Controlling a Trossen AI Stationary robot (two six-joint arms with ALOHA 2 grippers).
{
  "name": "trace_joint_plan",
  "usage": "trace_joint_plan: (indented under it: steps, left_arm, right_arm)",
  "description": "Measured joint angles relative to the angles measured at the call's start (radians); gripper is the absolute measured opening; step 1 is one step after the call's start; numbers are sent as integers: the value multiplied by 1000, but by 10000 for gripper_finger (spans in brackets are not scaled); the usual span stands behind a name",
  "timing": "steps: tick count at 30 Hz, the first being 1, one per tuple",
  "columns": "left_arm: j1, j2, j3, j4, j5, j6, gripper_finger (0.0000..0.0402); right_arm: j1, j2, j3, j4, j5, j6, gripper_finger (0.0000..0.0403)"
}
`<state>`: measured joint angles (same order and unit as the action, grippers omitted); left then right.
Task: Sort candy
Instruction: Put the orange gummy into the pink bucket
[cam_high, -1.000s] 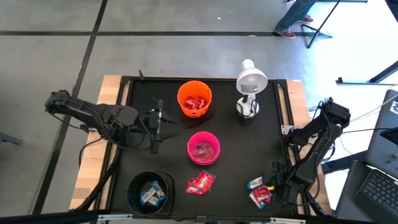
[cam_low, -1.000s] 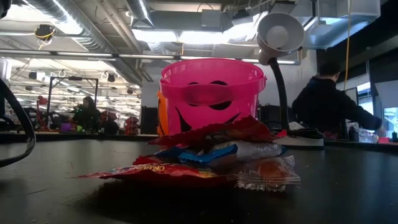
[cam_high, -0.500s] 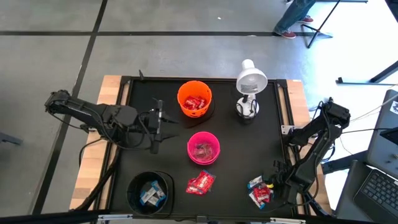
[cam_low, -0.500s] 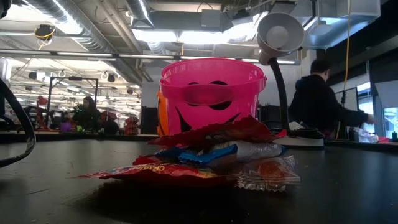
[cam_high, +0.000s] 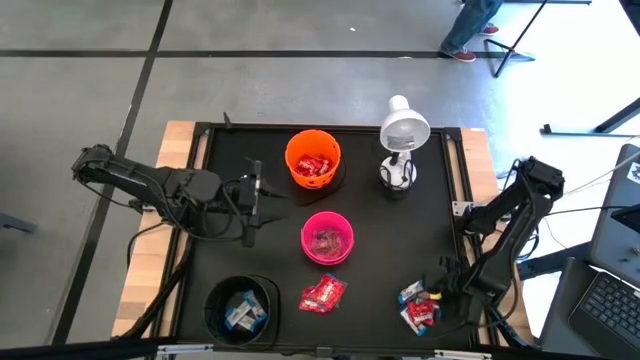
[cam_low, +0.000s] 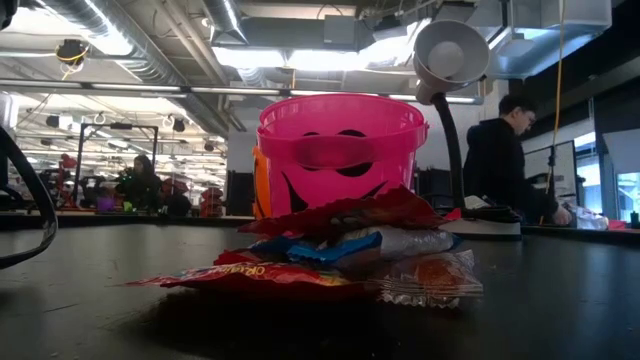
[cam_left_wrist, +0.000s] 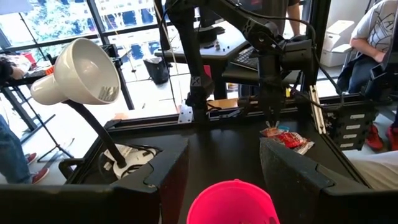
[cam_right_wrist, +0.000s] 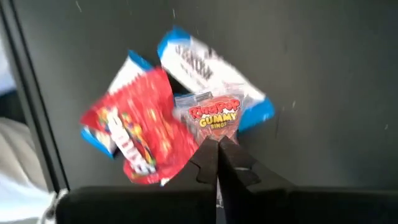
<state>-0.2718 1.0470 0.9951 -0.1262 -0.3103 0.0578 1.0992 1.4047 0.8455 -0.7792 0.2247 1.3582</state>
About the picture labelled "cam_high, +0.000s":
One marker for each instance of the black floor stand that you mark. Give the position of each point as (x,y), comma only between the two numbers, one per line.
(620,115)

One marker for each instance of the silver bracket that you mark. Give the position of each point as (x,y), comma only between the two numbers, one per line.
(462,355)
(185,349)

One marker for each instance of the black tripod stand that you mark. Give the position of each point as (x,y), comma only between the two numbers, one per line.
(511,50)

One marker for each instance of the small black post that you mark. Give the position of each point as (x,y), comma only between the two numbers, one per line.
(227,121)

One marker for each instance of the black table frame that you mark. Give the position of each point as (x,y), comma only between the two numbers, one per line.
(325,126)

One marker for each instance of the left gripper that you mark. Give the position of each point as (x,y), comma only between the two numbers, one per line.
(257,230)

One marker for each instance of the red bag white print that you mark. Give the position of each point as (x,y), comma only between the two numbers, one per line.
(321,165)

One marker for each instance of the gray floor foot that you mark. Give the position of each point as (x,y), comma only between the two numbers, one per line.
(17,223)

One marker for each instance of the dark laptop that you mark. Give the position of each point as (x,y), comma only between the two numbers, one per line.
(610,310)

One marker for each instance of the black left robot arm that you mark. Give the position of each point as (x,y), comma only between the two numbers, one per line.
(150,180)

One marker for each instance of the black beam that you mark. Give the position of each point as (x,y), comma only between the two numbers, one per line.
(75,350)

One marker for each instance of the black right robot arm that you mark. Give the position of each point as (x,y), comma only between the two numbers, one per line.
(515,215)

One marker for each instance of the black bucket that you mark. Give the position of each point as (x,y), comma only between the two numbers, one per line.
(215,310)

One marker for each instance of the pink pumpkin face bucket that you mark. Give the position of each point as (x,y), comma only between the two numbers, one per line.
(327,220)

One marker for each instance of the gray desk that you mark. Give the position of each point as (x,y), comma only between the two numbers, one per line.
(610,250)

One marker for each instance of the white desk lamp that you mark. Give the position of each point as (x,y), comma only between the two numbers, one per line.
(405,127)

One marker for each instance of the black flat device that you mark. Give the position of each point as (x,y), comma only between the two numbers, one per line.
(627,218)

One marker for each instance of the dark red candy wrapper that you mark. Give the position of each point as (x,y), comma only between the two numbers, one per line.
(327,295)

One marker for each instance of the black desk leg bar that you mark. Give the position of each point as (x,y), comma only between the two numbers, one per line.
(555,262)

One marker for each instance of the red Skittles candy bag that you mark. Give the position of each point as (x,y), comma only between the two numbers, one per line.
(310,302)

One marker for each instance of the orange pumpkin bucket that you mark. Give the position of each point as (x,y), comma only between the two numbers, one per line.
(312,142)

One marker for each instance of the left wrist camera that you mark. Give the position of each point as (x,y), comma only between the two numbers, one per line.
(246,192)

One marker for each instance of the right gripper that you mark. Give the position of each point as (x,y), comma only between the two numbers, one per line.
(460,305)

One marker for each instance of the small silver bracket plate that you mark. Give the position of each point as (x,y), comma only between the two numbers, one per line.
(461,207)

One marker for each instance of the clear wrapper green candy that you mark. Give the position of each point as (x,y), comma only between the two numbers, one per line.
(320,244)
(336,245)

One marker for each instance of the person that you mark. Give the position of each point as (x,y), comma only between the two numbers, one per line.
(467,25)

